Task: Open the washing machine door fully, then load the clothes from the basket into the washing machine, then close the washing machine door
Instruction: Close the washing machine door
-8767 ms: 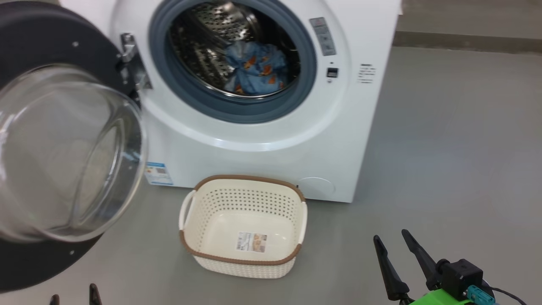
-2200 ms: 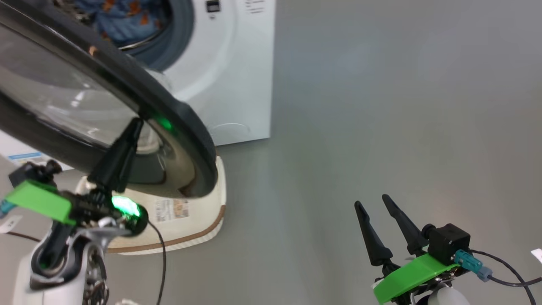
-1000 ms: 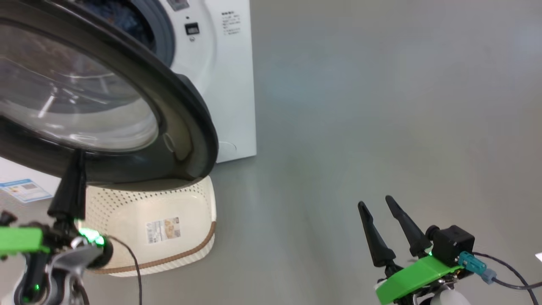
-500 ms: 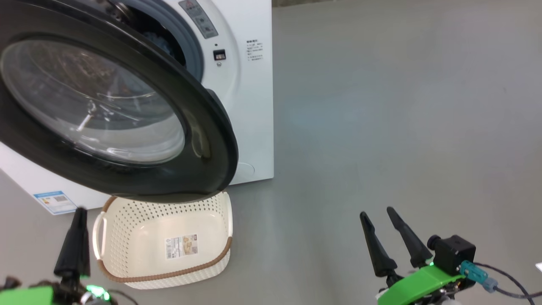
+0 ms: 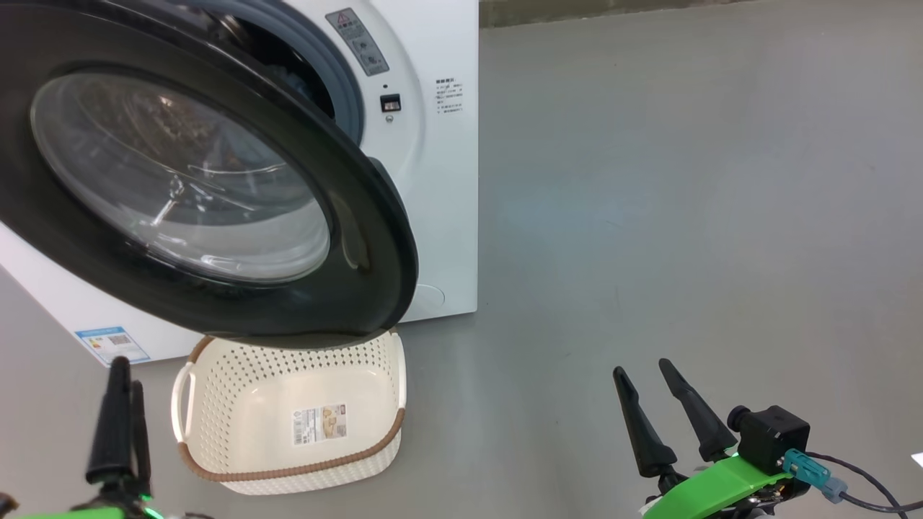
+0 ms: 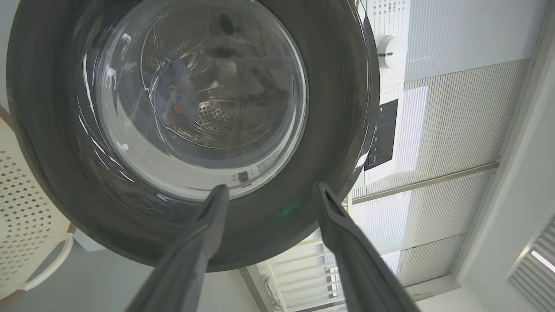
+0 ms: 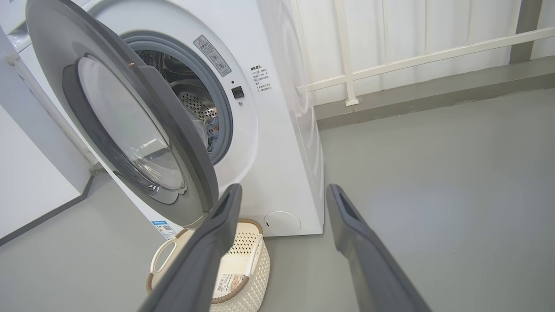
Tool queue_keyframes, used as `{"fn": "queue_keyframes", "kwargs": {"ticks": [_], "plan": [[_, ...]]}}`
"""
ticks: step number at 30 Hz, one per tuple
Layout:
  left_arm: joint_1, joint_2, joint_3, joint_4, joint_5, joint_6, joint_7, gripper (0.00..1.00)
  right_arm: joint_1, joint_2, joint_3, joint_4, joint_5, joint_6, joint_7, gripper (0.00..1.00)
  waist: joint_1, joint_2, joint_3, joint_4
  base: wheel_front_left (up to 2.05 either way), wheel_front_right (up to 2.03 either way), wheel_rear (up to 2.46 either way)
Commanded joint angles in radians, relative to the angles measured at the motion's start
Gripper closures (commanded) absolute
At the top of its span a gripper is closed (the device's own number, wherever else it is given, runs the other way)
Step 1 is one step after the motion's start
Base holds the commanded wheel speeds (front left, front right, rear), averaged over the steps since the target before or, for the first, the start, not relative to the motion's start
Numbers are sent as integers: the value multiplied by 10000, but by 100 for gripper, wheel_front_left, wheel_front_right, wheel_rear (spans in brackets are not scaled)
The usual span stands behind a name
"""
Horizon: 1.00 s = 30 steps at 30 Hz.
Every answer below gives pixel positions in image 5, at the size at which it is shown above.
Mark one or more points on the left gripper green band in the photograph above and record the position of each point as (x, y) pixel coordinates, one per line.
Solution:
(108, 508)

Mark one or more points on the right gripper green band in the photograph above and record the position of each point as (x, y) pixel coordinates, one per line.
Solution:
(721, 490)

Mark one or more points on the black round washing machine door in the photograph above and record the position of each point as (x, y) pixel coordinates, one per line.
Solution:
(180, 173)

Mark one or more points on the cream perforated laundry basket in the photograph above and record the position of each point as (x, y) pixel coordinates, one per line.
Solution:
(252, 425)

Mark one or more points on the basket product label sticker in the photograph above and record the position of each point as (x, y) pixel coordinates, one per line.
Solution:
(319, 424)

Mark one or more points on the white front-load washing machine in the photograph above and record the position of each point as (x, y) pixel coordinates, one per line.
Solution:
(447, 216)

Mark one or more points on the grey rubber door seal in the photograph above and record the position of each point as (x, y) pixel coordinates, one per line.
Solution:
(339, 79)

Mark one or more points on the black door latch socket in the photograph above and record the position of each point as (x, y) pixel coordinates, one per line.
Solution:
(390, 103)

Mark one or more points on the blue energy label sticker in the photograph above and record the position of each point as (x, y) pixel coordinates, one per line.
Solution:
(112, 344)

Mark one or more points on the round white filter cover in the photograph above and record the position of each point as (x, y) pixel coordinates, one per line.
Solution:
(431, 297)

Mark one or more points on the grey warning sticker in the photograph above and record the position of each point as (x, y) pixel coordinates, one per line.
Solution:
(357, 43)

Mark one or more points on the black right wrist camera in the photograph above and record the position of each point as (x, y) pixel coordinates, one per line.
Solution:
(775, 436)

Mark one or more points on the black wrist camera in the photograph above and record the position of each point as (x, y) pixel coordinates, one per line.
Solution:
(6, 504)
(775, 436)

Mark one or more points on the teal right camera connector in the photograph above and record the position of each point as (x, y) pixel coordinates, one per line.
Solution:
(807, 468)

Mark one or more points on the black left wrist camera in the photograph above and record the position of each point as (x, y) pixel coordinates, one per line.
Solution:
(6, 504)

